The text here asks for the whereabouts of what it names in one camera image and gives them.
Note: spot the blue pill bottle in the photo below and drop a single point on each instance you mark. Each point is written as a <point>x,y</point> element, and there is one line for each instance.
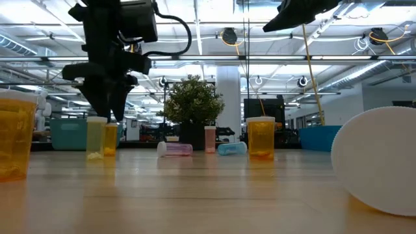
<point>232,148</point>

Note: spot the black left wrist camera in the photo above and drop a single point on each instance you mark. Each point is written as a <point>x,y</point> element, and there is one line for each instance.
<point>138,19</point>

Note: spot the small amber pill bottle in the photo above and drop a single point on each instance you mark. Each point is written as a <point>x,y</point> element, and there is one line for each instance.
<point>112,139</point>

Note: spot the purple pill bottle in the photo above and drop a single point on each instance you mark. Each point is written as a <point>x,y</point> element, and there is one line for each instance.
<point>178,149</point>

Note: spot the artificial plant in black pot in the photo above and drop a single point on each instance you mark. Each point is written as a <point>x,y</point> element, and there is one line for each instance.
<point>191,100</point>

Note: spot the black monitor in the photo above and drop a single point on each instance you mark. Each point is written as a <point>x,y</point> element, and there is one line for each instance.
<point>276,107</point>

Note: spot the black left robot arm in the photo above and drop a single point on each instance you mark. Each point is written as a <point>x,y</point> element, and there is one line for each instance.
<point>97,22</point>

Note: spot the pink pill bottle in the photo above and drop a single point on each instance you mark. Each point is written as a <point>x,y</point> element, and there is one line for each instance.
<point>210,139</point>

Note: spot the large amber pill bottle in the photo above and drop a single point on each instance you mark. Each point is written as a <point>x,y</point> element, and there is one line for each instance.
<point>14,139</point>
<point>377,159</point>

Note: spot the teal plastic bin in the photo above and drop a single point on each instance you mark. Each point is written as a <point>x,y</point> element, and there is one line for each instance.
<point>68,133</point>

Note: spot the white pillar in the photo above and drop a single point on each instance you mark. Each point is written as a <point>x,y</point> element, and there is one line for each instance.
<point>229,97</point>

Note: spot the black aluminium table frame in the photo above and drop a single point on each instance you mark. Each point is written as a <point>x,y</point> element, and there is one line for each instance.
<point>136,145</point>

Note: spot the yellow-green pill bottle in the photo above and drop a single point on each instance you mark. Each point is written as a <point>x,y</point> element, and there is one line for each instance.
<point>96,136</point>

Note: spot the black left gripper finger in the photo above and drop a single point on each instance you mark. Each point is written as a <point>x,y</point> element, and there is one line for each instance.
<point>119,100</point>
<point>99,100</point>

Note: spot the blue plastic bin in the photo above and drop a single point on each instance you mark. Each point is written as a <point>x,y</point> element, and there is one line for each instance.
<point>318,138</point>

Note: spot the white robot figure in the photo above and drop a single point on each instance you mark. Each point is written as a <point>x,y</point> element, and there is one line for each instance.
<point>43,110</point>

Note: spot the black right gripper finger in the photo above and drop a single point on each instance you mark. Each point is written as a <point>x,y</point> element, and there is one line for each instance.
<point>302,13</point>

